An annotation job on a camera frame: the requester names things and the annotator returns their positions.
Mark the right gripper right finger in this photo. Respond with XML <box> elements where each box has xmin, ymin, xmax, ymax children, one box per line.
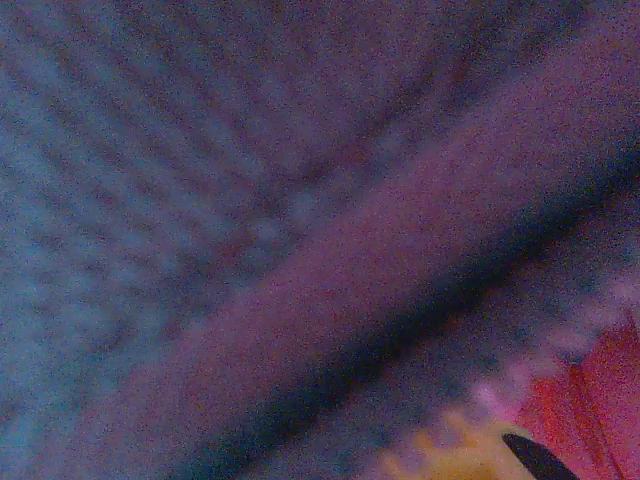
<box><xmin>502</xmin><ymin>433</ymin><xmax>581</xmax><ymax>480</ymax></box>

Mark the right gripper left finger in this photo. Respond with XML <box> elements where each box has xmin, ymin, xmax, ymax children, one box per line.
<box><xmin>384</xmin><ymin>415</ymin><xmax>531</xmax><ymax>480</ymax></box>

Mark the pink backpack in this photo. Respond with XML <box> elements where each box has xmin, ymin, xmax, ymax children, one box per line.
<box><xmin>0</xmin><ymin>0</ymin><xmax>640</xmax><ymax>480</ymax></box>

